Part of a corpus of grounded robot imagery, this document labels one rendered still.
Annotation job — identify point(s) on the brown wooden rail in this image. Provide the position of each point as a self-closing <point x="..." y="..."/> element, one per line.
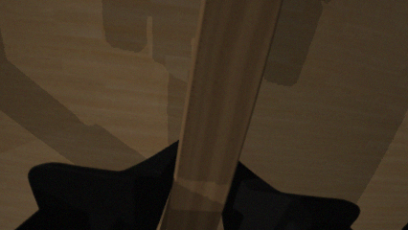
<point x="232" y="43"/>

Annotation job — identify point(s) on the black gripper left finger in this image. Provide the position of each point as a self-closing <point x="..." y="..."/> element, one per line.
<point x="136" y="195"/>

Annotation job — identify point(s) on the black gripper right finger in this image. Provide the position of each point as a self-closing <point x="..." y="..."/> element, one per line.
<point x="252" y="204"/>

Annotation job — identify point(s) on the brown wooden post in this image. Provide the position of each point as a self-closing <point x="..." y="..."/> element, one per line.
<point x="165" y="219"/>

